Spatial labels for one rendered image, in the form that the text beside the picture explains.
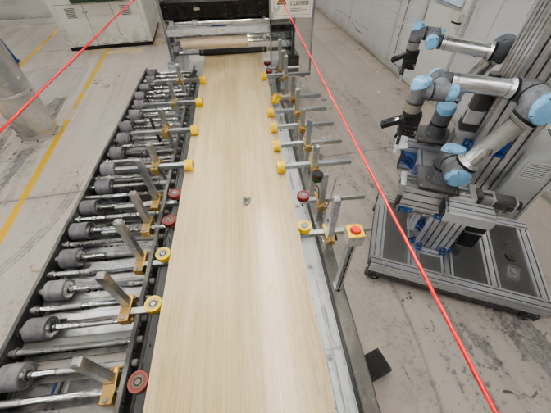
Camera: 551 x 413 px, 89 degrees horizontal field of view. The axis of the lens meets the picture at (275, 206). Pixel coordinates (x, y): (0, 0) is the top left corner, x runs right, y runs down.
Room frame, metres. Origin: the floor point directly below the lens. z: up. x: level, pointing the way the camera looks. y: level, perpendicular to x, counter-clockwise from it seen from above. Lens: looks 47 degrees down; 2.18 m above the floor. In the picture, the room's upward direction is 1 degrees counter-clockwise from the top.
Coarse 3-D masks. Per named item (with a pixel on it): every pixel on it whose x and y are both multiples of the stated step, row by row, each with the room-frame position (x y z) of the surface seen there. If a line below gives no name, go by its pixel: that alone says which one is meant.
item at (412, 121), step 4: (404, 112) 1.18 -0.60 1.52; (420, 112) 1.18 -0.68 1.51; (408, 116) 1.16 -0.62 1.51; (412, 116) 1.15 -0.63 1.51; (416, 116) 1.15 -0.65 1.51; (420, 116) 1.15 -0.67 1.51; (408, 120) 1.17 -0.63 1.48; (412, 120) 1.17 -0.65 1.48; (416, 120) 1.16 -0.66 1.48; (420, 120) 1.15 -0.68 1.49; (400, 124) 1.18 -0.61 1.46; (404, 124) 1.17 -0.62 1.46; (408, 124) 1.17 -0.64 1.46; (412, 124) 1.16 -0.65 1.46; (416, 124) 1.16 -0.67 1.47; (400, 128) 1.16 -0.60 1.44; (404, 128) 1.16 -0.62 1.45; (408, 128) 1.15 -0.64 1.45; (412, 128) 1.14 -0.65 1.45; (416, 128) 1.14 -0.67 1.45; (404, 132) 1.16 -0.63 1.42; (408, 132) 1.16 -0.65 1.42; (412, 132) 1.16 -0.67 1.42; (416, 132) 1.14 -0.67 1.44; (408, 136) 1.15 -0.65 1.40; (412, 136) 1.14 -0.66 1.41
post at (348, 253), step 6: (348, 252) 0.71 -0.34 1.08; (342, 258) 0.73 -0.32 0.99; (348, 258) 0.70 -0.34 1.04; (342, 264) 0.72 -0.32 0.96; (348, 264) 0.71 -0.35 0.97; (342, 270) 0.71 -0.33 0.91; (336, 276) 0.74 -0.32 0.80; (342, 276) 0.71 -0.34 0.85; (336, 282) 0.72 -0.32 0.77; (342, 282) 0.71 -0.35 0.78; (336, 288) 0.70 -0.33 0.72; (342, 288) 0.71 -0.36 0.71
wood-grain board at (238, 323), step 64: (256, 64) 3.44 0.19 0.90; (256, 128) 2.07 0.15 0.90; (192, 192) 1.31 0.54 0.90; (256, 192) 1.30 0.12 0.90; (192, 256) 0.82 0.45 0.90; (256, 256) 0.81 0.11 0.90; (192, 320) 0.48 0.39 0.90; (256, 320) 0.47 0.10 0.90; (192, 384) 0.23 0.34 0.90; (256, 384) 0.22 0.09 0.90; (320, 384) 0.22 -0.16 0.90
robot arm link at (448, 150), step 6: (444, 144) 1.28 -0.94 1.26; (450, 144) 1.27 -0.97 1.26; (456, 144) 1.27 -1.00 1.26; (444, 150) 1.24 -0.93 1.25; (450, 150) 1.21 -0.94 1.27; (456, 150) 1.21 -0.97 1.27; (462, 150) 1.21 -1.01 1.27; (438, 156) 1.26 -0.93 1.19; (444, 156) 1.21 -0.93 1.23; (450, 156) 1.19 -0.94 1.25; (456, 156) 1.18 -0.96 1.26; (438, 162) 1.24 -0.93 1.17; (438, 168) 1.22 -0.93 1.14
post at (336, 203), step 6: (336, 198) 0.98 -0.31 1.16; (336, 204) 0.97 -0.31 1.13; (330, 210) 1.00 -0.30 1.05; (336, 210) 0.97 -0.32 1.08; (330, 216) 0.98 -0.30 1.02; (336, 216) 0.97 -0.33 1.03; (330, 222) 0.97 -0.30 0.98; (336, 222) 0.97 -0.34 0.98; (330, 228) 0.97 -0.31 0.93; (330, 234) 0.97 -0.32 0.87; (324, 246) 0.99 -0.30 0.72; (330, 246) 0.97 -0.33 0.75
